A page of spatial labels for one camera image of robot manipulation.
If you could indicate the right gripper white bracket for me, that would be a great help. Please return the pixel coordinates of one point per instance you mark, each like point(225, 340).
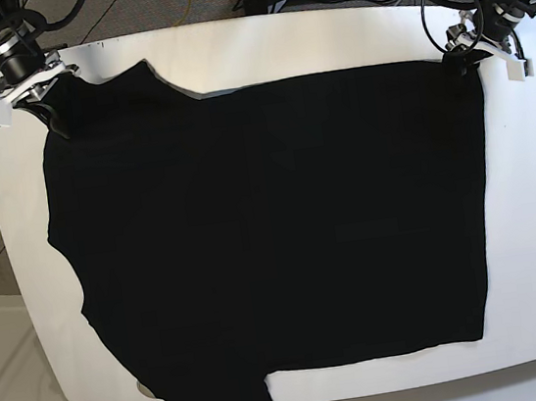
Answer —
point(68, 101)

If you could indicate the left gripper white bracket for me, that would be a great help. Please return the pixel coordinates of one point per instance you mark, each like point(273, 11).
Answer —
point(479, 40)

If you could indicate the black T-shirt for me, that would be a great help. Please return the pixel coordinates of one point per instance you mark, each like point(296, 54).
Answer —
point(313, 222)

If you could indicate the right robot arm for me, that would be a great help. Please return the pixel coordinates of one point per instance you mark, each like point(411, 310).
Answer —
point(28, 72)

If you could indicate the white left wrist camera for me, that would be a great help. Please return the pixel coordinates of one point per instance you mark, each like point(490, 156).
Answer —
point(519, 70)

